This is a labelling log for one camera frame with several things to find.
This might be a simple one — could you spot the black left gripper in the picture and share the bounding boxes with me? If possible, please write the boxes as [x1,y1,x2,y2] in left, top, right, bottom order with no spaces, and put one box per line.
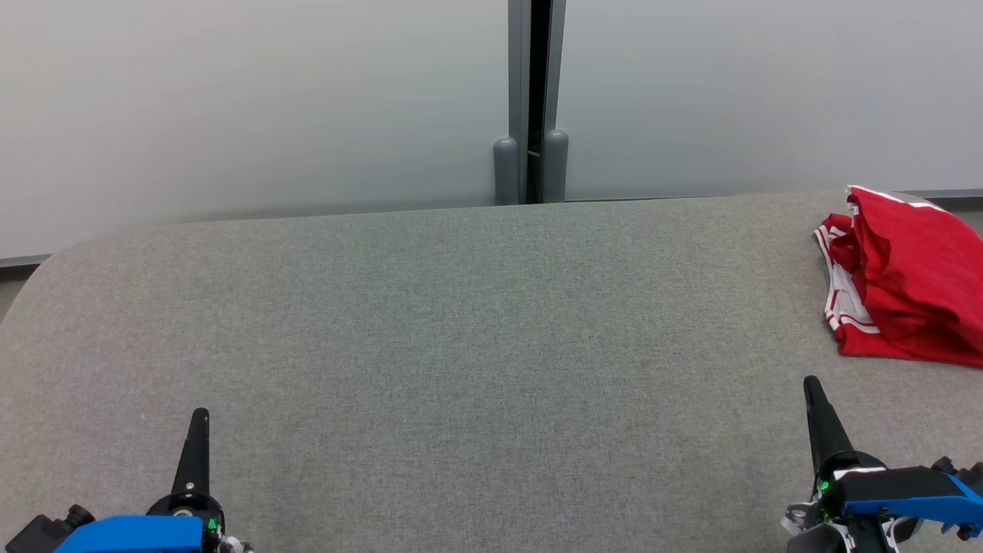
[146,408,226,551]

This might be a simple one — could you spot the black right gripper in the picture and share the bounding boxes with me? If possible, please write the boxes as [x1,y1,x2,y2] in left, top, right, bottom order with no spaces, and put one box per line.
[783,376,892,553]

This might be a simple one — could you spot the red jersey with white sleeves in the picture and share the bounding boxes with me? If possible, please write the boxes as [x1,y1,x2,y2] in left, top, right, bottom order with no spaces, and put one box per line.
[814,184,983,368]

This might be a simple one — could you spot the blue left camera mount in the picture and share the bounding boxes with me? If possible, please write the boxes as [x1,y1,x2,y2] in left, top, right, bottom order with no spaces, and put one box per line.
[52,515,205,553]

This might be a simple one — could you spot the grey cylindrical post foot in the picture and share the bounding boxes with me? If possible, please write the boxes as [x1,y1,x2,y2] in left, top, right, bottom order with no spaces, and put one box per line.
[493,137,521,207]
[541,129,570,204]

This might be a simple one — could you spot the grey partition double post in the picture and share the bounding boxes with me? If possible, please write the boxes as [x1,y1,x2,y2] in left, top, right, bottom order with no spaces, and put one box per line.
[507,0,568,205]

